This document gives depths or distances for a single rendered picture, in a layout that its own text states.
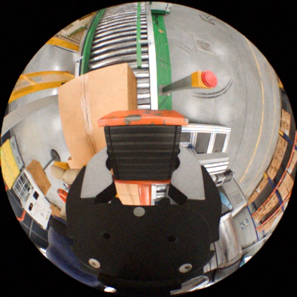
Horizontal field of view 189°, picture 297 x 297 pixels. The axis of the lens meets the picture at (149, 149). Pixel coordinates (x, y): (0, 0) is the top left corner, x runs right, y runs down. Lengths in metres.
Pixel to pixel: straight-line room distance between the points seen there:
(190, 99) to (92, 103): 1.26
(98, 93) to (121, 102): 0.11
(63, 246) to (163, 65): 1.65
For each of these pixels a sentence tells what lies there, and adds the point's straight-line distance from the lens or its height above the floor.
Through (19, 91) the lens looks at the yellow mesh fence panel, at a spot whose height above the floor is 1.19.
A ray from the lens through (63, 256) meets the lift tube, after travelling 0.37.
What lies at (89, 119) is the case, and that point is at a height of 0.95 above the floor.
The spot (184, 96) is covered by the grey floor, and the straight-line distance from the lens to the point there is 1.45.
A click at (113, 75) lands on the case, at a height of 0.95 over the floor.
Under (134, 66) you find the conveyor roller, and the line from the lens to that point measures 0.86.
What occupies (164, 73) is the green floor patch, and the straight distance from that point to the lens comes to 1.42.
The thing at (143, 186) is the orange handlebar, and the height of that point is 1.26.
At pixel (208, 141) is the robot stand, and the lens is 1.52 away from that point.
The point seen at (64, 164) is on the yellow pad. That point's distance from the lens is 0.43.
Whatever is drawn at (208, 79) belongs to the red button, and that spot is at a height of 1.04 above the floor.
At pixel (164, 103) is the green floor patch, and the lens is 1.38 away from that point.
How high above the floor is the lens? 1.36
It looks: 60 degrees down
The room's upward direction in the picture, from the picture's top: 178 degrees clockwise
